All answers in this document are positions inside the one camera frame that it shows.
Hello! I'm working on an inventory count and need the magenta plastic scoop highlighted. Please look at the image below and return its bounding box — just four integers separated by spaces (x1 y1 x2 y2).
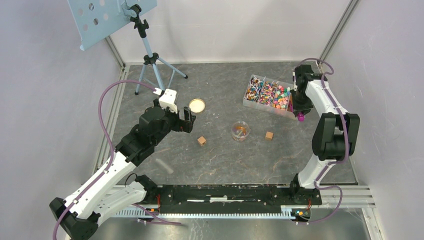
288 99 305 122

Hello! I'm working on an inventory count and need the clear glass jar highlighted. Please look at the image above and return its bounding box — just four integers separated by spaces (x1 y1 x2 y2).
231 121 251 142

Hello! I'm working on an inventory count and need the clear compartment candy box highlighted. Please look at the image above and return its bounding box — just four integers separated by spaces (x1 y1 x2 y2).
242 74 297 120

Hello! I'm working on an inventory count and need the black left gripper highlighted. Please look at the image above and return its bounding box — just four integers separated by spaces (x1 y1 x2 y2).
151 99 196 147

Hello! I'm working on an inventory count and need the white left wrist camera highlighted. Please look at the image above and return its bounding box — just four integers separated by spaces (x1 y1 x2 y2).
158 88 178 114

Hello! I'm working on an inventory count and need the light blue music stand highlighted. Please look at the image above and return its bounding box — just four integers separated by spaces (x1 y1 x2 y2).
67 0 189 96

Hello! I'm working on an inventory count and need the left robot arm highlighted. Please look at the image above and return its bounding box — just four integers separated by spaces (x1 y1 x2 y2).
49 106 196 240

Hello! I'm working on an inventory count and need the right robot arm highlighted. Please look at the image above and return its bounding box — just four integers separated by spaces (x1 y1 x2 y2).
288 64 360 204

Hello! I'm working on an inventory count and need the wooden letter cube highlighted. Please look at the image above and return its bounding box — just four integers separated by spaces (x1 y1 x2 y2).
197 136 207 146

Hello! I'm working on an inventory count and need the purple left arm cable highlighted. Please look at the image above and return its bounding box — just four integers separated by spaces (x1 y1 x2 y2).
52 80 183 240

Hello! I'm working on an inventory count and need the plain wooden cube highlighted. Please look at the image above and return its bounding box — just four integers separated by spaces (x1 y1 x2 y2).
264 131 274 141

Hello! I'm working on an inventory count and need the gold jar lid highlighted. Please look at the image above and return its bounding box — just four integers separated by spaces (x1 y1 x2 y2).
188 98 206 114

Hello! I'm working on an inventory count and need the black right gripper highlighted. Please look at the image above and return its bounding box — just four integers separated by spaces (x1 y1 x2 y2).
290 88 313 117

